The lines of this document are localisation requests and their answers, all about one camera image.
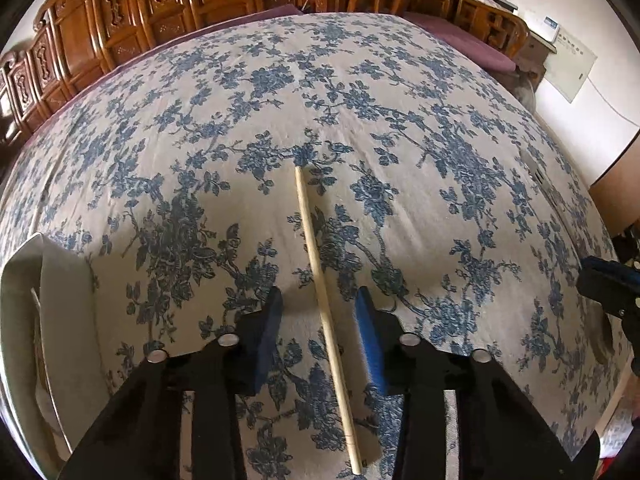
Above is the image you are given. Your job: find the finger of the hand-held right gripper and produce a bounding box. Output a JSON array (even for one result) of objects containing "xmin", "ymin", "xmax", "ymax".
[
  {"xmin": 576, "ymin": 269, "xmax": 640, "ymax": 322},
  {"xmin": 582, "ymin": 256, "xmax": 640, "ymax": 281}
]

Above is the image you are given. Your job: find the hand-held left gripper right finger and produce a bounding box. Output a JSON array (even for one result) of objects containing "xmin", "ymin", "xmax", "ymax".
[{"xmin": 354, "ymin": 286, "xmax": 601, "ymax": 480}]

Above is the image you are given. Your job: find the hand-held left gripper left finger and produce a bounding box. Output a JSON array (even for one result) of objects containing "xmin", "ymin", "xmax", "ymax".
[{"xmin": 57, "ymin": 287, "xmax": 284, "ymax": 480}]

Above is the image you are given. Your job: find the metal tray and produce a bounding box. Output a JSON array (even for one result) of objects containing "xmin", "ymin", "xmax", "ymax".
[{"xmin": 0, "ymin": 232, "xmax": 108, "ymax": 461}]

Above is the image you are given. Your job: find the wooden side table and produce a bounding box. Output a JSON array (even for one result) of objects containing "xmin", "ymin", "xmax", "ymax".
[{"xmin": 447, "ymin": 0, "xmax": 557, "ymax": 92}]

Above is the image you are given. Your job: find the blue floral tablecloth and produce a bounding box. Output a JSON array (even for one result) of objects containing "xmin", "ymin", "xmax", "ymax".
[{"xmin": 0, "ymin": 10, "xmax": 631, "ymax": 480}]

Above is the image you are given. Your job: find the short purple seat cushion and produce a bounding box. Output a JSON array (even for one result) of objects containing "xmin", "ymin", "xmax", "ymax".
[{"xmin": 402, "ymin": 10, "xmax": 517, "ymax": 74}]

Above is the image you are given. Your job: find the long purple seat cushion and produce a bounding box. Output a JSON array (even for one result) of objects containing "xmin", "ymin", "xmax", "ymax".
[{"xmin": 115, "ymin": 4, "xmax": 307, "ymax": 72}]

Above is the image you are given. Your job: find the long carved wooden sofa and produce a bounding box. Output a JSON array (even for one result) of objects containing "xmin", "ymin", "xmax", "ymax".
[{"xmin": 0, "ymin": 0, "xmax": 301, "ymax": 151}]

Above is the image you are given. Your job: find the white wall cable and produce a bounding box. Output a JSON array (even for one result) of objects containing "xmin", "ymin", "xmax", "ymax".
[{"xmin": 587, "ymin": 77, "xmax": 640, "ymax": 132}]

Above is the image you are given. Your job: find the white wall panel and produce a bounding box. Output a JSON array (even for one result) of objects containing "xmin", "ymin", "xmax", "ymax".
[{"xmin": 542, "ymin": 25, "xmax": 599, "ymax": 105}]

